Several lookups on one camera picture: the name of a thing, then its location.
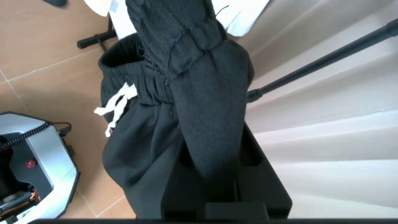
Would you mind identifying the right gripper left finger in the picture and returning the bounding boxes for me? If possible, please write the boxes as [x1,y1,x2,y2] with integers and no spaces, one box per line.
[160,145,206,219]

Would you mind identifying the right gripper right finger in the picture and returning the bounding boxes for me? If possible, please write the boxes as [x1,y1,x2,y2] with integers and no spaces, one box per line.
[237,122,294,219]

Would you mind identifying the black garment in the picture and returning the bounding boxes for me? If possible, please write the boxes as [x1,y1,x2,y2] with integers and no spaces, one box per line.
[93,0,256,220]

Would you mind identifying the white printed shirt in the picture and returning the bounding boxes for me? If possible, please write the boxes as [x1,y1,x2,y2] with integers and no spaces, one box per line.
[83,0,271,40]

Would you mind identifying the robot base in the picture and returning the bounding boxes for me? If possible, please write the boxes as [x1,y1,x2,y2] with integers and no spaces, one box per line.
[0,111,81,223]

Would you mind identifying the black clothes rack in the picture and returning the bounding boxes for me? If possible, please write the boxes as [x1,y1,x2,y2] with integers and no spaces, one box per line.
[42,0,398,104]

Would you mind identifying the beige curtain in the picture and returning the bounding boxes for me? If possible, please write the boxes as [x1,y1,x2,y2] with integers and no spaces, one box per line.
[235,0,398,219]

